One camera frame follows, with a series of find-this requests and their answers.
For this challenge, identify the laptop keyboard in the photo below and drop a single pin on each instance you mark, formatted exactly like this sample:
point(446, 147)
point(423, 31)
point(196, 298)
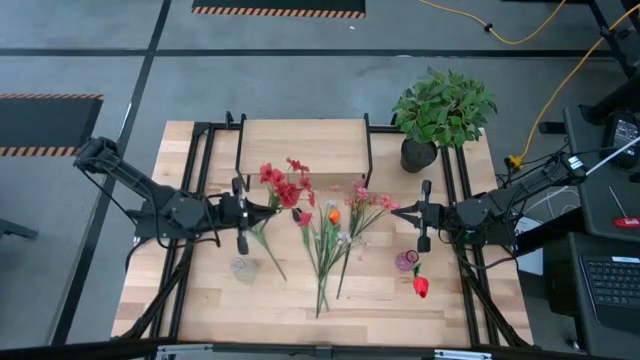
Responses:
point(612, 285)

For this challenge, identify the dark grey desk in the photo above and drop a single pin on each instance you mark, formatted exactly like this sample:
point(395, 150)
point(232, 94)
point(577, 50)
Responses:
point(600, 210)

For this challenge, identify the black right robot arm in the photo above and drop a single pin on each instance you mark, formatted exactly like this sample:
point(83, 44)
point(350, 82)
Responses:
point(480, 215)

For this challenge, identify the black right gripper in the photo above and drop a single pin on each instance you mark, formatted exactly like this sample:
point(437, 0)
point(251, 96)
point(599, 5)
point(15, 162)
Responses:
point(432, 217)

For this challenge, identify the black hazard-striped floor mat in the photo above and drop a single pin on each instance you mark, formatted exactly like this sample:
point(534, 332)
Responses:
point(45, 125)
point(280, 6)

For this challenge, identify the dark furniture foot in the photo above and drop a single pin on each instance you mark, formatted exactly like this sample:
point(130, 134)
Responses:
point(15, 229)

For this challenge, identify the red artificial tulip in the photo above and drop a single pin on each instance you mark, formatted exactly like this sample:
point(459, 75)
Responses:
point(420, 286)

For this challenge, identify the wooden shelf with black frame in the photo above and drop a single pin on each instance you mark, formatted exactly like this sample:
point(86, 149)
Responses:
point(305, 145)

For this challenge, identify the clear glass vase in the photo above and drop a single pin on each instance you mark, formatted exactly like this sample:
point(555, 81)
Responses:
point(243, 270)

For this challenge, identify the potted green plant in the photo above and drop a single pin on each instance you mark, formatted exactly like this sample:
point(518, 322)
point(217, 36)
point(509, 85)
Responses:
point(440, 115)

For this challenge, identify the black aluminium table frame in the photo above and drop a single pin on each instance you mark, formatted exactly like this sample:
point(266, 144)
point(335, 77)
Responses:
point(468, 305)

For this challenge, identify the red artificial flower bunch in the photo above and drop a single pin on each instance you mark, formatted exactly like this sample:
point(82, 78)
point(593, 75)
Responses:
point(287, 192)

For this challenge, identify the orange artificial tulip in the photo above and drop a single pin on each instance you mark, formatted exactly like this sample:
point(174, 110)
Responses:
point(334, 216)

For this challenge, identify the black rig crossbar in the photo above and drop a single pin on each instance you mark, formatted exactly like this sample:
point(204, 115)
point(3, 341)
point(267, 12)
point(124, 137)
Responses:
point(75, 352)

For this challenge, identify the silver bracket plate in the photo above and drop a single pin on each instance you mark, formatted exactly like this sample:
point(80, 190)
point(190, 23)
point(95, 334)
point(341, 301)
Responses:
point(185, 352)
point(462, 355)

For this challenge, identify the black stand legs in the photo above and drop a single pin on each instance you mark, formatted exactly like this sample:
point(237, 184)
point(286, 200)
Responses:
point(615, 102)

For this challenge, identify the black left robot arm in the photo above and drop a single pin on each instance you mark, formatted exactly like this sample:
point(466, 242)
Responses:
point(170, 210)

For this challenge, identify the pink artificial flower bunch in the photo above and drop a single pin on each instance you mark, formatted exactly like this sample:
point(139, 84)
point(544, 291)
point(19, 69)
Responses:
point(361, 194)

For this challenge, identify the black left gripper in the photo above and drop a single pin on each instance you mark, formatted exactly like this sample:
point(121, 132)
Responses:
point(235, 212)

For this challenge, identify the black handheld screen device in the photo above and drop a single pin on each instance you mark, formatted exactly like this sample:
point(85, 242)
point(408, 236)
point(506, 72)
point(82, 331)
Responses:
point(622, 137)

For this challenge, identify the white paper sheet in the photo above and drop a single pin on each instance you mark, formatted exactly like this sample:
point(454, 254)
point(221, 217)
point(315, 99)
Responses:
point(534, 262)

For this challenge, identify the purple glass vase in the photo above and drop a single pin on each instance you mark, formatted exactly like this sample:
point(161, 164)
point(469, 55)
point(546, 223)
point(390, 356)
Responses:
point(403, 261)

